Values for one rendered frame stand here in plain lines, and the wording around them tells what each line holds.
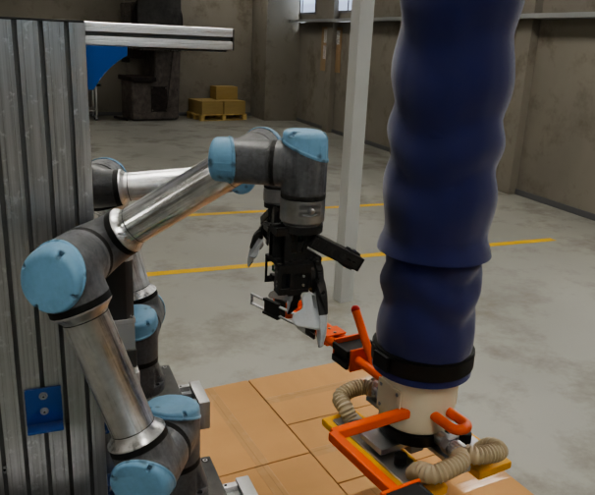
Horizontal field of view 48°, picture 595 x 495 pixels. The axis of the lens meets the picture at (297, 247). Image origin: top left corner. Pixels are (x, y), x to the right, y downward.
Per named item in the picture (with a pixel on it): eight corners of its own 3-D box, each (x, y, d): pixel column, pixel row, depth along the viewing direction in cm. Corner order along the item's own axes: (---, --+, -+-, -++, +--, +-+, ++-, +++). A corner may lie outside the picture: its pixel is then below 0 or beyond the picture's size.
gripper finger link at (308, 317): (294, 351, 110) (284, 297, 112) (326, 346, 112) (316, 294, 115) (299, 347, 107) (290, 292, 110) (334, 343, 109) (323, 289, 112)
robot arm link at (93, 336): (199, 464, 137) (99, 218, 125) (177, 513, 123) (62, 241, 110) (148, 474, 140) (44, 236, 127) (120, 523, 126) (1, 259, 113)
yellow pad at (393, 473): (447, 493, 139) (450, 473, 138) (409, 508, 134) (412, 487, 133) (354, 414, 167) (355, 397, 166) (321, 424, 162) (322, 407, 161)
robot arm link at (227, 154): (222, 174, 119) (283, 178, 117) (205, 186, 108) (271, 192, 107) (223, 129, 116) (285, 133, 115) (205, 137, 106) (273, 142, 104)
